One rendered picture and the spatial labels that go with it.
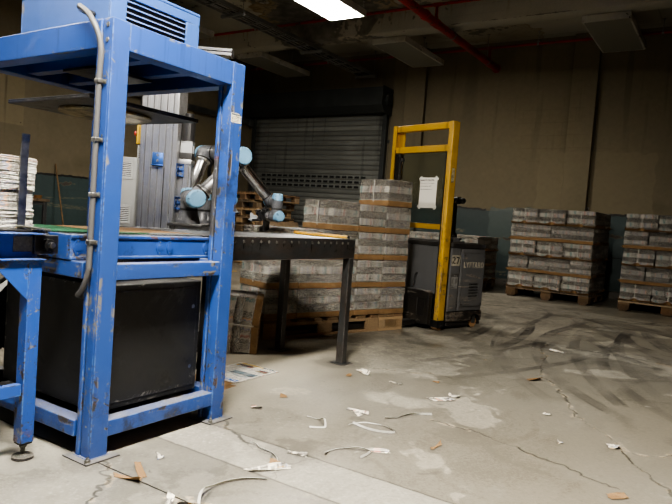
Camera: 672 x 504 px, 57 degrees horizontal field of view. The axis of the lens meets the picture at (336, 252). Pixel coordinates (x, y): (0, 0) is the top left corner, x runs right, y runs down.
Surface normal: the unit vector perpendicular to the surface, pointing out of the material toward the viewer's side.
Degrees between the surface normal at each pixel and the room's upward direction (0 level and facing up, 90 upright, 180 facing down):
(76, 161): 90
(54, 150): 90
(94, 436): 90
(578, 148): 90
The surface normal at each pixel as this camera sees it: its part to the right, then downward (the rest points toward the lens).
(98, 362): 0.83, 0.09
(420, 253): -0.77, -0.03
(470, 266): 0.63, 0.09
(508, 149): -0.55, 0.00
